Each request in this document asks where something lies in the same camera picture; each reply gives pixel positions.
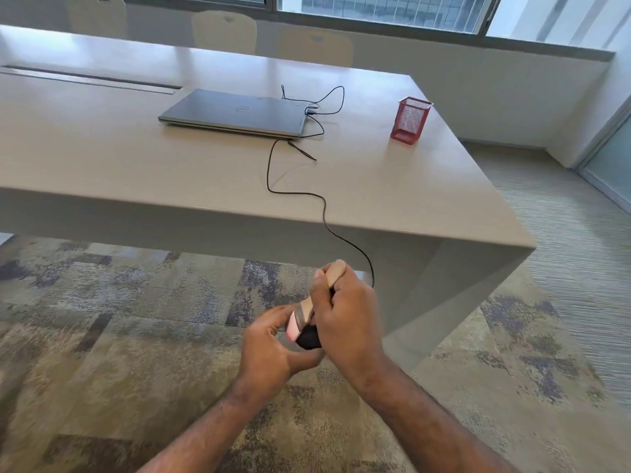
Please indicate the person's left hand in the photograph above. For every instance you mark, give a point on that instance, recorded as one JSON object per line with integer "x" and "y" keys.
{"x": 261, "y": 354}

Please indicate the grey closed laptop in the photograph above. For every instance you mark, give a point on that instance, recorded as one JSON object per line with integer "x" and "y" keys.
{"x": 231, "y": 112}

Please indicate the frosted glass door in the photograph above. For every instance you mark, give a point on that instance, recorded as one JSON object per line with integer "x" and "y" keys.
{"x": 613, "y": 162}

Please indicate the wooden brush with pink bristles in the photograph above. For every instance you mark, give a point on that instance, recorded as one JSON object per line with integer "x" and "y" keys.
{"x": 300, "y": 322}

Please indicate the person's right forearm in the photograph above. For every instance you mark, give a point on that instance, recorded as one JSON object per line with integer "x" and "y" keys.
{"x": 434, "y": 428}

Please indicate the grey window frame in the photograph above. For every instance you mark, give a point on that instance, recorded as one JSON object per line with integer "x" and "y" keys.
{"x": 272, "y": 0}

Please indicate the beige chair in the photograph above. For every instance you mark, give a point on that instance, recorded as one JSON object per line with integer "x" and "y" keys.
{"x": 97, "y": 17}
{"x": 224, "y": 33}
{"x": 315, "y": 49}

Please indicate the black dusty computer mouse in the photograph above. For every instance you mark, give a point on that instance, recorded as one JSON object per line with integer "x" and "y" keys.
{"x": 308, "y": 338}

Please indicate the red mesh pen holder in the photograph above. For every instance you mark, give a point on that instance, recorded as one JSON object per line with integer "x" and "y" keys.
{"x": 410, "y": 120}

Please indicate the person's right hand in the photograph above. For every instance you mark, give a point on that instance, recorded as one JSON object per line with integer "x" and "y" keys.
{"x": 352, "y": 325}

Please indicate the person's left forearm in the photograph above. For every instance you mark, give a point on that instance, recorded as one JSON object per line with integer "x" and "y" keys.
{"x": 207, "y": 433}

